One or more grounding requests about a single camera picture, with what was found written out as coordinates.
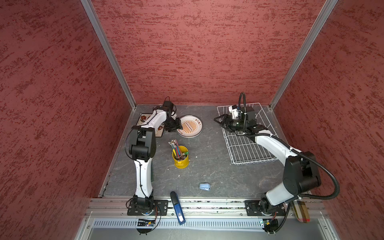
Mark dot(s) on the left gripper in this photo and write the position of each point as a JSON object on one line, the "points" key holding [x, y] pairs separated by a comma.
{"points": [[177, 126]]}

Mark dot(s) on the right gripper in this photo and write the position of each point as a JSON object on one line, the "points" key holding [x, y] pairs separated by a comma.
{"points": [[227, 127]]}

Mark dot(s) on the square floral plate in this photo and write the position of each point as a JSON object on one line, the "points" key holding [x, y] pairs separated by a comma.
{"points": [[144, 117]]}

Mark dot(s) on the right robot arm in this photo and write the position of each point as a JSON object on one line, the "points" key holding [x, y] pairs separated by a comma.
{"points": [[300, 175]]}

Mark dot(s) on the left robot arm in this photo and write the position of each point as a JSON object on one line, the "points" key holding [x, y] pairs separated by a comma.
{"points": [[140, 146]]}

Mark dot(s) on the coloured pencils bundle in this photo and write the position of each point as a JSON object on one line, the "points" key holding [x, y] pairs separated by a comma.
{"points": [[177, 150]]}

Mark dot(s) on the yellow pencil cup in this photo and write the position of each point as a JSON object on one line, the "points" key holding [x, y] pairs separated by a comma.
{"points": [[181, 161]]}

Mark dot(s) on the light blue eraser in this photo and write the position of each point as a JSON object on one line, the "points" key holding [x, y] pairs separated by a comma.
{"points": [[205, 186]]}

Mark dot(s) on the blue black stapler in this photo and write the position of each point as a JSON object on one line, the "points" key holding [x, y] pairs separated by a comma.
{"points": [[177, 207]]}

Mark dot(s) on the plaid tape roll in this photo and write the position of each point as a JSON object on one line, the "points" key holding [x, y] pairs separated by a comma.
{"points": [[301, 211]]}

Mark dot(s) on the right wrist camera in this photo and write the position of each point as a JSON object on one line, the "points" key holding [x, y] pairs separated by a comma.
{"points": [[234, 112]]}

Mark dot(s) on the white wire dish rack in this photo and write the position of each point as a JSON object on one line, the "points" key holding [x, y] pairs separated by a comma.
{"points": [[259, 146]]}

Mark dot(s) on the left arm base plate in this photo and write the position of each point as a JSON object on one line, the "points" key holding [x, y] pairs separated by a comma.
{"points": [[138, 207]]}

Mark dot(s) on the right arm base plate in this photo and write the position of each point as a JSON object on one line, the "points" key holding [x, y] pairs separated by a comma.
{"points": [[254, 209]]}

